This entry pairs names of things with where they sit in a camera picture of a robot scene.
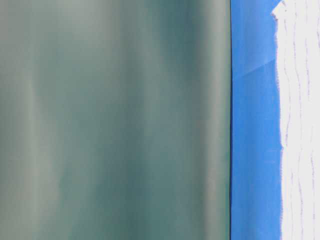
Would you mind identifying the white blue-striped towel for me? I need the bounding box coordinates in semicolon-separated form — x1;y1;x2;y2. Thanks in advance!
272;0;320;240

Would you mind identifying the grey-green blurred foreground panel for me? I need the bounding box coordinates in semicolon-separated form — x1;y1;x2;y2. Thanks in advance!
0;0;230;240

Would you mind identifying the blue table cloth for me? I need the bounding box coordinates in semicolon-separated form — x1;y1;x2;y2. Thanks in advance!
230;0;281;240

